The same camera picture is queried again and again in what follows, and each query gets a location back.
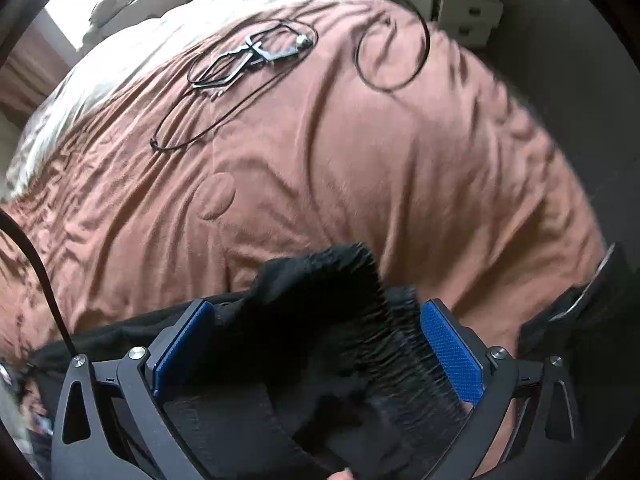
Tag black pants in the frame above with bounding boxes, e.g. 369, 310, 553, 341
35, 246, 472, 479

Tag brown fleece blanket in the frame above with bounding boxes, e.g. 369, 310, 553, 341
4, 0, 605, 349

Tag white bed sheet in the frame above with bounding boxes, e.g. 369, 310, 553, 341
1, 0, 352, 200

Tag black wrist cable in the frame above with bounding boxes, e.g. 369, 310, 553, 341
0, 209, 79, 359

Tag black cable with connector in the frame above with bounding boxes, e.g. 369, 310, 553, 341
148, 18, 320, 153

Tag black cable loop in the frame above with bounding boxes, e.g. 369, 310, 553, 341
352, 0, 432, 94

